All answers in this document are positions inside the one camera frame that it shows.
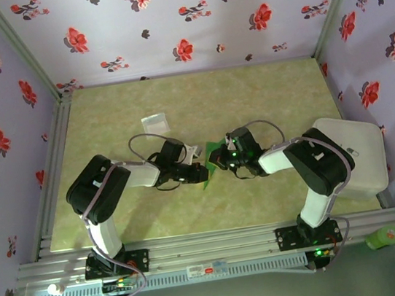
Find green paper sheet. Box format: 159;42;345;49
195;139;230;191

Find clear plastic zip bag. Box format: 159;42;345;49
140;111;172;139

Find small blue sticker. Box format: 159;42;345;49
212;260;229;274

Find white barcode label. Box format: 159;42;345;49
185;262;216;279

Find white plastic storage box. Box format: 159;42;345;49
310;109;392;209

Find green plastic cup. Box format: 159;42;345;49
364;225;395;252

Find small white knob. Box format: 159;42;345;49
46;281;67;296

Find wide aluminium frame beam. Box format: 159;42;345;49
14;205;395;290

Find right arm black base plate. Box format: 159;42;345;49
273;219;343;254

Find left arm grey cable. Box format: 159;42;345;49
71;130;190;296

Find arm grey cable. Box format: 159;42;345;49
241;107;370;280
71;130;190;296

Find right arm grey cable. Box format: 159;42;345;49
241;107;370;280

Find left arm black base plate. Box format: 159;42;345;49
83;248;152;282

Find white slotted cable duct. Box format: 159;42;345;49
31;252;310;296

